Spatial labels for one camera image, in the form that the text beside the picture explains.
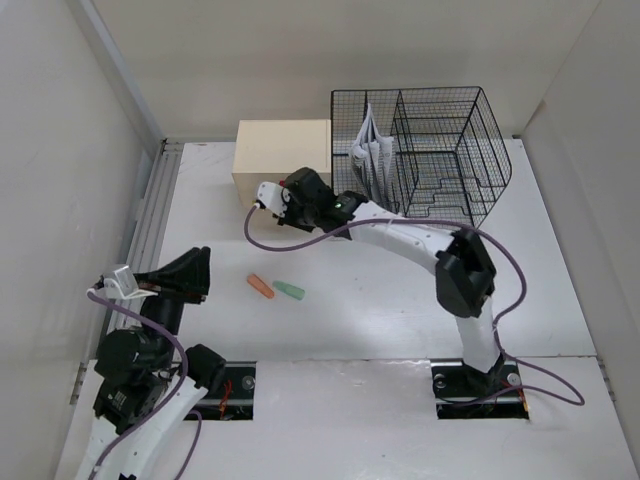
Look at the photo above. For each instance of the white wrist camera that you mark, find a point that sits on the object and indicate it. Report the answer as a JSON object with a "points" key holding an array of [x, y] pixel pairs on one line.
{"points": [[273, 197], [119, 283]]}

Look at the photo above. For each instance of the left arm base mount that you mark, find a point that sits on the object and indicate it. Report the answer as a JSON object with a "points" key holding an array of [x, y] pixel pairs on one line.
{"points": [[234, 399]]}

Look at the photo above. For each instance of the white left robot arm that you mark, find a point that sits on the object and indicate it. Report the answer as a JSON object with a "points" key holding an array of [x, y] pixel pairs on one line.
{"points": [[150, 382]]}

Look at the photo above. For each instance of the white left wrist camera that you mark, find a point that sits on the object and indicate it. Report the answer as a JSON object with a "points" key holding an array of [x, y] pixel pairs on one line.
{"points": [[119, 283]]}

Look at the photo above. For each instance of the orange highlighter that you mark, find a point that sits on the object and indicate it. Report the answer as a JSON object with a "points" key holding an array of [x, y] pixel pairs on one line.
{"points": [[261, 286]]}

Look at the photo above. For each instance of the green highlighter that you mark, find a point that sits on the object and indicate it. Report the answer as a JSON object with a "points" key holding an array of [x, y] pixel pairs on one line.
{"points": [[290, 290]]}

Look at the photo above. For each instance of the black wire mesh organizer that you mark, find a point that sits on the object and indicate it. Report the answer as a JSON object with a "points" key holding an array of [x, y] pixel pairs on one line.
{"points": [[449, 158]]}

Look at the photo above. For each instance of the aluminium rail frame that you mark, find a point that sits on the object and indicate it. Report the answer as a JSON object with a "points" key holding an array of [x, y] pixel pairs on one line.
{"points": [[143, 250]]}

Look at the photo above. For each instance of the cream wooden drawer cabinet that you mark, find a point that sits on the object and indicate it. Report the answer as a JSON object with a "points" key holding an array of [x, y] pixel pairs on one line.
{"points": [[270, 150]]}

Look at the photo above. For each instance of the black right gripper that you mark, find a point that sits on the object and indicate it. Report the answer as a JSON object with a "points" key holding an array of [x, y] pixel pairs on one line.
{"points": [[287, 218]]}

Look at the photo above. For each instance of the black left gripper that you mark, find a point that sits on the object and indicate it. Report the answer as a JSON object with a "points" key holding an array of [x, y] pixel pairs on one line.
{"points": [[190, 272]]}

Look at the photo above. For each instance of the white instruction booklet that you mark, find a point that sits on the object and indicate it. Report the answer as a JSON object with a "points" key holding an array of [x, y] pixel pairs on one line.
{"points": [[371, 156]]}

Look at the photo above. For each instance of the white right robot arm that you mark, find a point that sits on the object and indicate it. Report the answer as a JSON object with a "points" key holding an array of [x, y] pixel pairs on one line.
{"points": [[463, 270]]}

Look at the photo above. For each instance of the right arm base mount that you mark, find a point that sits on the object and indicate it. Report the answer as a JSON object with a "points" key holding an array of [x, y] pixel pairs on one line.
{"points": [[464, 393]]}

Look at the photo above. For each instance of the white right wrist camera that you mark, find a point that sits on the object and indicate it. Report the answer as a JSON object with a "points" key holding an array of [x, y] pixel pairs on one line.
{"points": [[273, 197]]}

